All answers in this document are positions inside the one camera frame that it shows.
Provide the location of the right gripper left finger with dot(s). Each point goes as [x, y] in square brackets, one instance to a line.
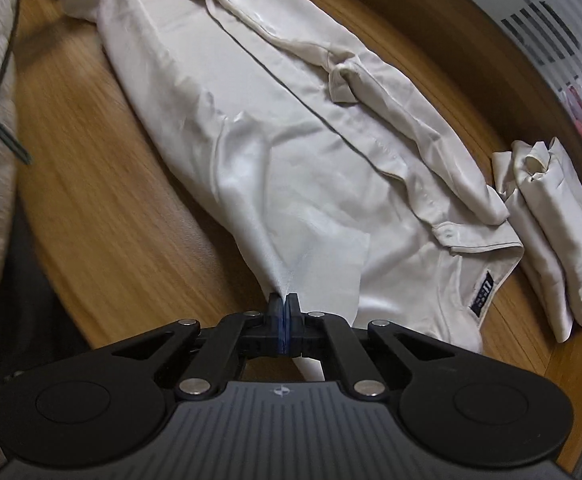
[264, 331]

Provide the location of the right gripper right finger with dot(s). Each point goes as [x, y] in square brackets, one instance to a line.
[302, 332]

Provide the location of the white dress shirt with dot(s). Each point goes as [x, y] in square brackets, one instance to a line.
[335, 176]

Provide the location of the folded cream shirt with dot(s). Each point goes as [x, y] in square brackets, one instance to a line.
[542, 191]

